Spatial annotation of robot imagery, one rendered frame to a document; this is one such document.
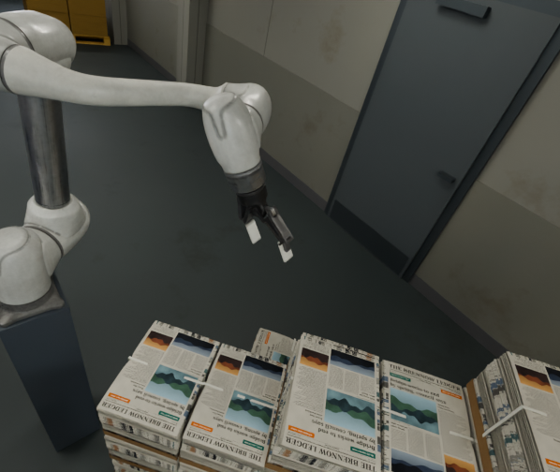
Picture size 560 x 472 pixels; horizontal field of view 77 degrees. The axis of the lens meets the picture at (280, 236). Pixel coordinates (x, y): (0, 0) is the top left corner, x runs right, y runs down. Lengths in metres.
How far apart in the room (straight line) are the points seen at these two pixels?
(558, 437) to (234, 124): 1.10
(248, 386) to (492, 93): 2.32
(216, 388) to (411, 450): 0.66
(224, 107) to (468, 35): 2.34
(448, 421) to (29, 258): 1.38
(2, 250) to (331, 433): 1.07
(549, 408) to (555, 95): 1.93
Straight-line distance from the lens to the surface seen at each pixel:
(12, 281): 1.31
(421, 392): 1.37
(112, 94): 0.90
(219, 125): 0.75
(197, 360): 1.46
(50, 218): 1.36
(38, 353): 1.57
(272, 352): 1.79
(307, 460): 1.22
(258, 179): 0.82
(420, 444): 1.28
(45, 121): 1.19
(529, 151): 2.82
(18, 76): 0.94
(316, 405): 1.18
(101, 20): 7.90
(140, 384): 1.42
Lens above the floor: 2.09
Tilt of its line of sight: 39 degrees down
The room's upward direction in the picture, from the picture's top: 16 degrees clockwise
